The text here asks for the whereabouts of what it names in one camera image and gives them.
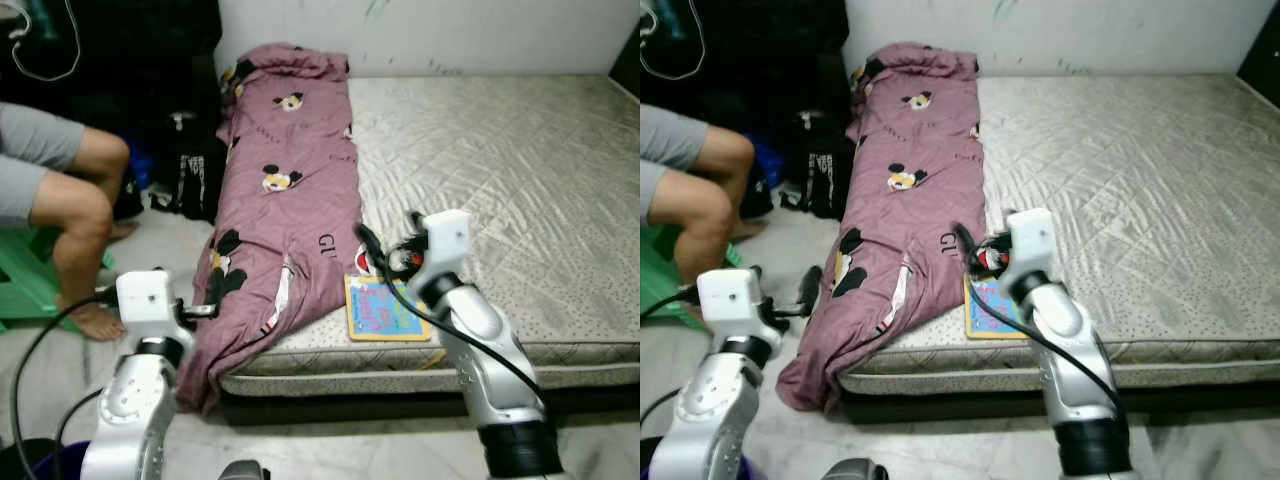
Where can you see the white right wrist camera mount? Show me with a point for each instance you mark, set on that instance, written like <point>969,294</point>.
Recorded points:
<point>447,245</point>
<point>1032,245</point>

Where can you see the white quilted mattress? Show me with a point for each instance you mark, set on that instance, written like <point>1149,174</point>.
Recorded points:
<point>520,200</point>
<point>1130,200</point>

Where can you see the green plastic stool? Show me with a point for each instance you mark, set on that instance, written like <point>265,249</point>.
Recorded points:
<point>25,270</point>
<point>660,280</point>

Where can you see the grey robot left leg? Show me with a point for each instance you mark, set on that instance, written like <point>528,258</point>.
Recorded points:
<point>244,471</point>
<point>852,470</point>

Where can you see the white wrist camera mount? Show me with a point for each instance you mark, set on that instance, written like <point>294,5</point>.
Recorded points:
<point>730,296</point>
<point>147,296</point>
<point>447,245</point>
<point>1032,245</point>

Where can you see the person in grey shorts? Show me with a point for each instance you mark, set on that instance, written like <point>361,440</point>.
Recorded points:
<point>80,200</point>
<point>700,200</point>

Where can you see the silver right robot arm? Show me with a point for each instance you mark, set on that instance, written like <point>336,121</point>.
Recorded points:
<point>1075,350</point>
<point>495,350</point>

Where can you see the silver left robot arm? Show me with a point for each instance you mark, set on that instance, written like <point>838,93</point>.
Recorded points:
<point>135,410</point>
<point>715,410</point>

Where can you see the yellow blue children's book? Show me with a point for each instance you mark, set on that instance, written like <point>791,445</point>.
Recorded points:
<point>985,318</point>
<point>375,315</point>

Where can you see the dark bed base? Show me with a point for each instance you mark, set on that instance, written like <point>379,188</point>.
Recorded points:
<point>950,408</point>
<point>400,405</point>

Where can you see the black bag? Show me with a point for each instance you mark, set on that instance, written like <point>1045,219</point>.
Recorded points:
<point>190,165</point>
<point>820,165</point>

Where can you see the blue item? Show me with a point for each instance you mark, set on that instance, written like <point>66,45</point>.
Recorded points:
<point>139,165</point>
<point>768,165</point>

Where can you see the dark purple bucket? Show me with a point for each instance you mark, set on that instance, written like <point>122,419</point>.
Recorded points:
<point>30,462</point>

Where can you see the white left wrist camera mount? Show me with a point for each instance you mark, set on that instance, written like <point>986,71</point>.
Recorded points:
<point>730,296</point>
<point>147,296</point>

